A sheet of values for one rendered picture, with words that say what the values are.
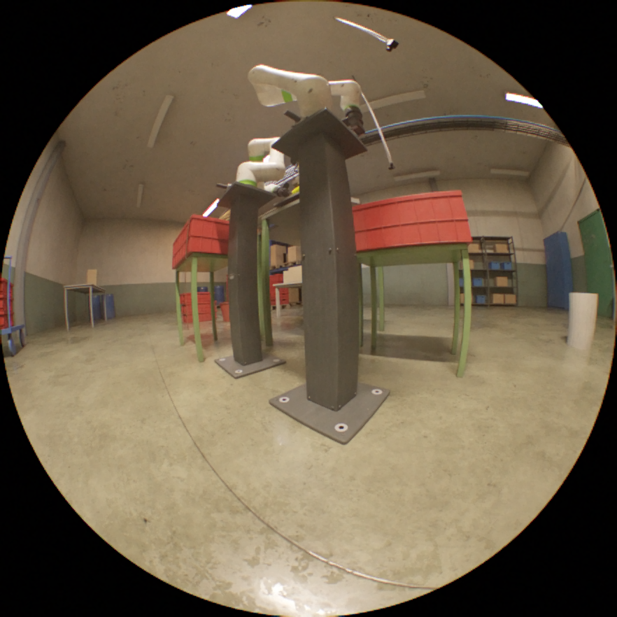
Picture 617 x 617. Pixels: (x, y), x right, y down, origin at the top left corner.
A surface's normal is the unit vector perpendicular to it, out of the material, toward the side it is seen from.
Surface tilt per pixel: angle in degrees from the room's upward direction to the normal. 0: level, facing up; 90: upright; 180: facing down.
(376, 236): 90
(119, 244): 90
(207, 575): 0
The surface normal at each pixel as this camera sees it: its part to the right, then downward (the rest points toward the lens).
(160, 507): -0.04, -1.00
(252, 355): 0.73, 0.02
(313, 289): -0.68, 0.07
